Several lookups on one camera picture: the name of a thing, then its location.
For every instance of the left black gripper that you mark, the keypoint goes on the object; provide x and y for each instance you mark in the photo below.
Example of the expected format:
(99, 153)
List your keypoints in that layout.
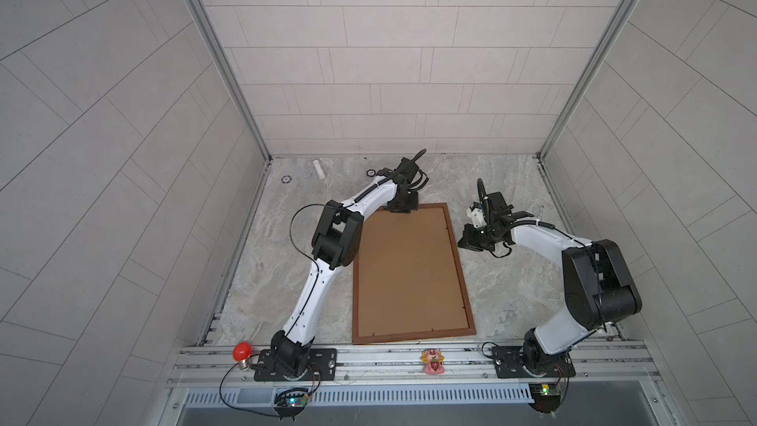
(411, 206)

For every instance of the right green circuit board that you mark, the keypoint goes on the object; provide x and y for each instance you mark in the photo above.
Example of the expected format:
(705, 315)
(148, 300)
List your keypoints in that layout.
(546, 398)

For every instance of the pink toy figure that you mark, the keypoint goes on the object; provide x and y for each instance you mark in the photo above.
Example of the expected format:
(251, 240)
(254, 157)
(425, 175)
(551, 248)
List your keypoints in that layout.
(433, 361)

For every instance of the white cylinder tube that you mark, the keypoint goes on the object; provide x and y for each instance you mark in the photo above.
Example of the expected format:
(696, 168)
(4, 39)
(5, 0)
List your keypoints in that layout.
(319, 169)

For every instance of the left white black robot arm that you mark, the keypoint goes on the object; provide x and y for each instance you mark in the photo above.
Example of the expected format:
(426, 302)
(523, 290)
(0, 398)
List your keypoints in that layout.
(335, 244)

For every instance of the aluminium front rail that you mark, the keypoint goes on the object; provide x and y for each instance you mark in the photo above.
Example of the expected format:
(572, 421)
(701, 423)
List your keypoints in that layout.
(597, 359)

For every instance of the white vented cable duct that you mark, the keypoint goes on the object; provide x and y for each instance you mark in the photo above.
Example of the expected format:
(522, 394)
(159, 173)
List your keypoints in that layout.
(368, 395)

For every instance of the left green circuit board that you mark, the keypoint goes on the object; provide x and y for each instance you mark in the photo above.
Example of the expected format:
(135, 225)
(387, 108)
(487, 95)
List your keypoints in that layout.
(290, 403)

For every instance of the green circuit board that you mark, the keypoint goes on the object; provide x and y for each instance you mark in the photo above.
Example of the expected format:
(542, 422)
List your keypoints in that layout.
(290, 403)
(546, 398)

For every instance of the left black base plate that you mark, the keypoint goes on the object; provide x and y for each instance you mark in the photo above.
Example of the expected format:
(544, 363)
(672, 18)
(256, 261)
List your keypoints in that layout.
(323, 359)

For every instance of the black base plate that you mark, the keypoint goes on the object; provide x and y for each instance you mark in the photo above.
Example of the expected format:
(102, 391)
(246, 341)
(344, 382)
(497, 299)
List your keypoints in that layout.
(323, 359)
(510, 363)

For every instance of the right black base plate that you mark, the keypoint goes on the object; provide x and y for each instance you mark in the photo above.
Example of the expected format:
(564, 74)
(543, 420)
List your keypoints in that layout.
(510, 363)

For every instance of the red emergency stop button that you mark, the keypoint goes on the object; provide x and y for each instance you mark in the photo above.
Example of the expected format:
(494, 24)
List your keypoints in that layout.
(242, 354)

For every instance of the brown wooden picture frame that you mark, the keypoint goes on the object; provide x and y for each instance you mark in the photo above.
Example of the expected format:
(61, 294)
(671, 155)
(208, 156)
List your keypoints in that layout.
(467, 307)

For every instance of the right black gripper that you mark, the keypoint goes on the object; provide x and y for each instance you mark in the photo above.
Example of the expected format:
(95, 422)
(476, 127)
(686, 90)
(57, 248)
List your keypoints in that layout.
(468, 242)

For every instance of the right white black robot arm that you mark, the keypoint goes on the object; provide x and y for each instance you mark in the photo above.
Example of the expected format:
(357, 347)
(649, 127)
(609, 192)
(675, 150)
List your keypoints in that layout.
(598, 286)

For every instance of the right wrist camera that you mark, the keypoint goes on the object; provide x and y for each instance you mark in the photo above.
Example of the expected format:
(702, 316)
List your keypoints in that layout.
(476, 215)

